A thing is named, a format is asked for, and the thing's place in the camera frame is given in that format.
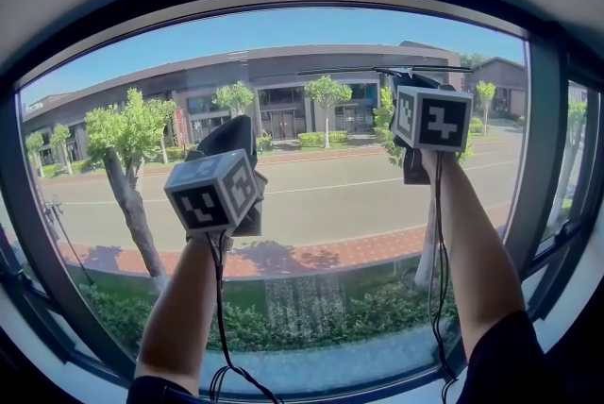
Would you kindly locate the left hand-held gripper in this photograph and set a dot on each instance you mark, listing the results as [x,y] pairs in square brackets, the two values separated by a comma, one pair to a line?
[207,199]

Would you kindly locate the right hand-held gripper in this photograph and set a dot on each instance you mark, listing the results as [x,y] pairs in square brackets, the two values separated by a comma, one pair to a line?
[439,119]

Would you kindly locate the large window glass pane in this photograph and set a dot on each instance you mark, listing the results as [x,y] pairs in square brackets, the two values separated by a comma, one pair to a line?
[330,204]

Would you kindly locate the person's right forearm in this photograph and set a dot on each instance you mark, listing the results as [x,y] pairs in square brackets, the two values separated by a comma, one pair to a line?
[472,251]

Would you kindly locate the person's left forearm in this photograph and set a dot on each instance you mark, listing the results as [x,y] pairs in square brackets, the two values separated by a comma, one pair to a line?
[179,308]

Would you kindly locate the red vertical banner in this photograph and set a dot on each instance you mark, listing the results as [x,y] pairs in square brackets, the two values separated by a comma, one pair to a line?
[180,128]

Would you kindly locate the dark brown gabled building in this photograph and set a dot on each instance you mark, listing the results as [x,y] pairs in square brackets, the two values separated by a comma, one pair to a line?
[500,76]

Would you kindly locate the long grey building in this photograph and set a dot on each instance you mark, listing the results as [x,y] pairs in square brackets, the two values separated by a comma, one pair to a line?
[307,62]

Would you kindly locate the row of green street trees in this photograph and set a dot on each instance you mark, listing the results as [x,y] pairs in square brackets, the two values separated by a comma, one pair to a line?
[118,128]

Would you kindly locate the narrow side window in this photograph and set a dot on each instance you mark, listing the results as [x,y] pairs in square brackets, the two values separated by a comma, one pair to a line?
[573,156]

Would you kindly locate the green shrub bed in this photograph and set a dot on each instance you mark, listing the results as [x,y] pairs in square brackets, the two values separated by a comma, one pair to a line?
[387,312]

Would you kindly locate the person's black shirt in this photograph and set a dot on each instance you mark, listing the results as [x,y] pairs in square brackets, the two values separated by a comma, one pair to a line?
[509,359]

